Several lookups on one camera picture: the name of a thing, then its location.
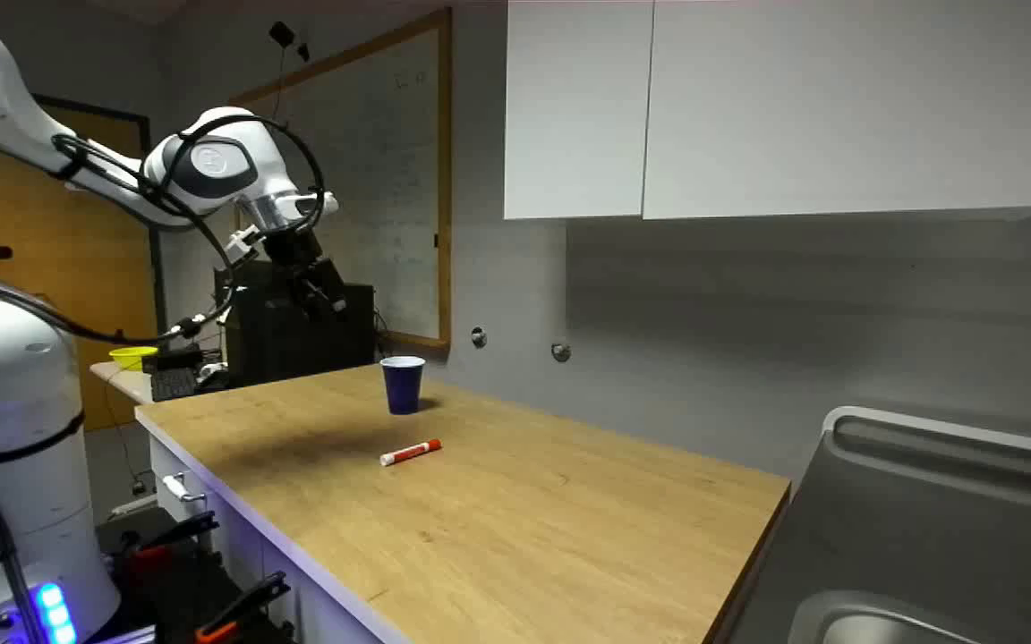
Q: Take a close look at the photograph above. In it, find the black and orange clamp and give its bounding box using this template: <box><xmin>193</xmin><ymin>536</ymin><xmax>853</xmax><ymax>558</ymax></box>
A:
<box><xmin>118</xmin><ymin>511</ymin><xmax>223</xmax><ymax>579</ymax></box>
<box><xmin>191</xmin><ymin>571</ymin><xmax>292</xmax><ymax>644</ymax></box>

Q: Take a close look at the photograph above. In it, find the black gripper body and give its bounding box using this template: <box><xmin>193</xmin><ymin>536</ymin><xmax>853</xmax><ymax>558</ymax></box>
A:
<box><xmin>257</xmin><ymin>225</ymin><xmax>347</xmax><ymax>301</ymax></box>

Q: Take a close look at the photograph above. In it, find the yellow object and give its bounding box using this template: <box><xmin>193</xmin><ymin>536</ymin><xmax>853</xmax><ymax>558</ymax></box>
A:
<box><xmin>109</xmin><ymin>342</ymin><xmax>160</xmax><ymax>374</ymax></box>

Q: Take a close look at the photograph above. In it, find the wood framed whiteboard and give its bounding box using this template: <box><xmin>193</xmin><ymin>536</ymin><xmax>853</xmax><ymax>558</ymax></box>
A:
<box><xmin>227</xmin><ymin>7</ymin><xmax>459</xmax><ymax>356</ymax></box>

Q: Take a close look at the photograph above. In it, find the small wooden side table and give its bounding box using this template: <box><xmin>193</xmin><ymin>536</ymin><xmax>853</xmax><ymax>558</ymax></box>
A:
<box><xmin>87</xmin><ymin>356</ymin><xmax>158</xmax><ymax>406</ymax></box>

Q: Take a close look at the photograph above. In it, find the stainless steel sink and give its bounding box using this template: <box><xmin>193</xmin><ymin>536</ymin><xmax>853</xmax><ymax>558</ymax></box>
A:
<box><xmin>712</xmin><ymin>399</ymin><xmax>1031</xmax><ymax>644</ymax></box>

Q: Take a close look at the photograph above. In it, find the narrow white cabinet door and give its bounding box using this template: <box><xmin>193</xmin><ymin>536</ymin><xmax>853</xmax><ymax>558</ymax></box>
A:
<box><xmin>501</xmin><ymin>0</ymin><xmax>658</xmax><ymax>225</ymax></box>

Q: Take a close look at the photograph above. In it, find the dark blue cup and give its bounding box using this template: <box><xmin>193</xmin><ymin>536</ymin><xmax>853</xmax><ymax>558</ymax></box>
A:
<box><xmin>375</xmin><ymin>350</ymin><xmax>431</xmax><ymax>417</ymax></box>

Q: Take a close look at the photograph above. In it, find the red marker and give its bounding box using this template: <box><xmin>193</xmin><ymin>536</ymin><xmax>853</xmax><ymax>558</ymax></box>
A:
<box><xmin>375</xmin><ymin>436</ymin><xmax>448</xmax><ymax>472</ymax></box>

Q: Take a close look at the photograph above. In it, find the black wall mounted camera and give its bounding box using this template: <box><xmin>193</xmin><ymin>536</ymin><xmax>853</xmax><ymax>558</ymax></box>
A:
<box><xmin>266</xmin><ymin>19</ymin><xmax>316</xmax><ymax>64</ymax></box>

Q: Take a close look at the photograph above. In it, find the wide white cabinet door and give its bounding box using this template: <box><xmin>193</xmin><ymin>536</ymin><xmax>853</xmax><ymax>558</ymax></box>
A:
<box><xmin>641</xmin><ymin>0</ymin><xmax>1031</xmax><ymax>221</ymax></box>

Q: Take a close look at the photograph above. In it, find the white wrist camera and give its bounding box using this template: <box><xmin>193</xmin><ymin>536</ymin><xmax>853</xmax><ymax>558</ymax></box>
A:
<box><xmin>297</xmin><ymin>184</ymin><xmax>344</xmax><ymax>228</ymax></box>

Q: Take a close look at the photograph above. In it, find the large black box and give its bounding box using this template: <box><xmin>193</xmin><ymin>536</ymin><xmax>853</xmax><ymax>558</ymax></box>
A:
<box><xmin>210</xmin><ymin>259</ymin><xmax>381</xmax><ymax>389</ymax></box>

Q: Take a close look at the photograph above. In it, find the wooden door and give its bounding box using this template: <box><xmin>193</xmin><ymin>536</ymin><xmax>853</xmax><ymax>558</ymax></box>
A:
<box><xmin>0</xmin><ymin>94</ymin><xmax>166</xmax><ymax>431</ymax></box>

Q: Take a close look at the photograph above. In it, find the small black device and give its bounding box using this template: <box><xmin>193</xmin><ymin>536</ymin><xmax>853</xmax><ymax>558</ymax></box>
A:
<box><xmin>138</xmin><ymin>342</ymin><xmax>238</xmax><ymax>403</ymax></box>

